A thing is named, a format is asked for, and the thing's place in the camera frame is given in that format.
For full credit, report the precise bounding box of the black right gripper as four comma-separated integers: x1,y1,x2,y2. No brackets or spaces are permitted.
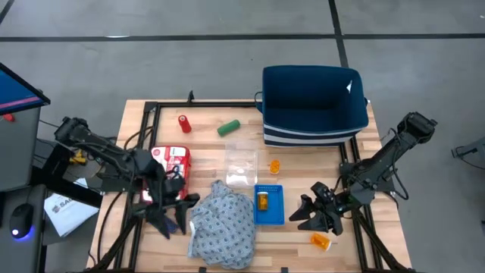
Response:
288,180,357,236

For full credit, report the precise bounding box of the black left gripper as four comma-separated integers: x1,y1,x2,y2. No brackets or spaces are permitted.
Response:
132,172,201,240

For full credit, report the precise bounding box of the grey patterned cloth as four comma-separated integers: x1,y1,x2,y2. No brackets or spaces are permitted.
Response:
187,180,257,270

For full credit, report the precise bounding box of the red bandage roll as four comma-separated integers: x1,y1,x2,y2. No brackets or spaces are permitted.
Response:
177,115,192,134

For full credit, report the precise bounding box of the green bandage roll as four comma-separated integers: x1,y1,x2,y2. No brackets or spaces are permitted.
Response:
217,119,242,137

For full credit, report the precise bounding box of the orange pill bottle white cap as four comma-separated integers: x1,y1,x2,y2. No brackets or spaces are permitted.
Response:
310,232,333,252

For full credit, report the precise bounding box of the blue plastic basket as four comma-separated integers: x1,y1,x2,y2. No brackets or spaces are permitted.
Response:
252,184,286,226

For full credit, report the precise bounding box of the red first aid kit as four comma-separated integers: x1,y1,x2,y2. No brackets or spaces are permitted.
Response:
140,146,192,204

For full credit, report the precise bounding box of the clear plastic container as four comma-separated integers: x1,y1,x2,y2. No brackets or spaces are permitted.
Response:
224,140,259,190

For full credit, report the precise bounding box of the white paper booklet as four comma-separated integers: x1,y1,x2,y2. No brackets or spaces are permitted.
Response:
43,192,100,238

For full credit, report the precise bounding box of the navy striped fabric storage bin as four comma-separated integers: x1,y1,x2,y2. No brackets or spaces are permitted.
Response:
254,64,371,149

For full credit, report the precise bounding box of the black computer mouse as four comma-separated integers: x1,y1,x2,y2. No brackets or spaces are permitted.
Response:
8,202,35,240

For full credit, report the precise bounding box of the dark side desk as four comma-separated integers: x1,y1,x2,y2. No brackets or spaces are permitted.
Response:
0,184,49,273

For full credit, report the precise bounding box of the grey equipment cabinet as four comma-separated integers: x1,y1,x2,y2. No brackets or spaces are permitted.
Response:
0,107,42,193

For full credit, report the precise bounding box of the dark grey floor stand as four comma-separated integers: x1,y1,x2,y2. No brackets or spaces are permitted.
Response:
450,136,485,171

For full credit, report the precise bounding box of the computer monitor blue screen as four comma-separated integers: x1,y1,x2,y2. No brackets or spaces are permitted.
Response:
0,62,52,116

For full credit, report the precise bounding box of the black floor cable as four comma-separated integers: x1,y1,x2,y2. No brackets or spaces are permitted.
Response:
96,191,124,266

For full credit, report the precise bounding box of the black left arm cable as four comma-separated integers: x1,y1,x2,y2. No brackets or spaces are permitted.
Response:
123,127,155,151

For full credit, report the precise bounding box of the yellow cable connector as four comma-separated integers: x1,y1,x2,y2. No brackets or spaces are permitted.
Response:
69,149,87,165

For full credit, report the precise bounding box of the black aluminium table frame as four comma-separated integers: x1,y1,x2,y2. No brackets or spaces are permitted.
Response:
81,90,418,273

